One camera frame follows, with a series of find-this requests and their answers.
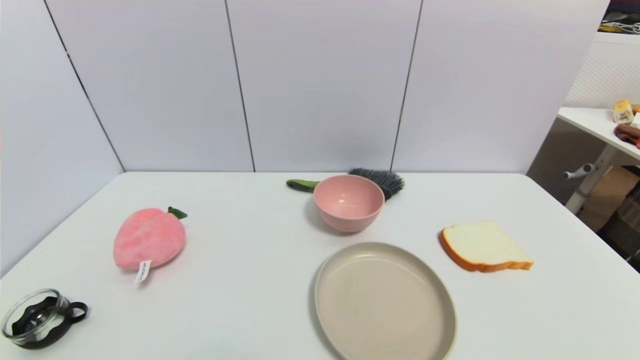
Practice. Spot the pink bowl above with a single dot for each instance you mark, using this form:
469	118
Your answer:
348	205

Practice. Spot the beige round plate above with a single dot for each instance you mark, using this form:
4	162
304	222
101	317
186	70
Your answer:
385	300

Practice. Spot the toy bread slice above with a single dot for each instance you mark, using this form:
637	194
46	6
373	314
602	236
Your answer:
482	245

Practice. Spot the pink plush peach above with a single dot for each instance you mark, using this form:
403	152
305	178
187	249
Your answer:
148	239

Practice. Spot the white side table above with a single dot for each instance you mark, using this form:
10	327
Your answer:
602	160

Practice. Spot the cardboard box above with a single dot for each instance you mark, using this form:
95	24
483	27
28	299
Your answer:
607	195

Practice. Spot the small yellow carton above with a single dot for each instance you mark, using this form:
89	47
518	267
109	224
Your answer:
623	111

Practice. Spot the brown cloth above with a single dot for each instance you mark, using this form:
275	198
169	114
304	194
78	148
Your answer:
629	134

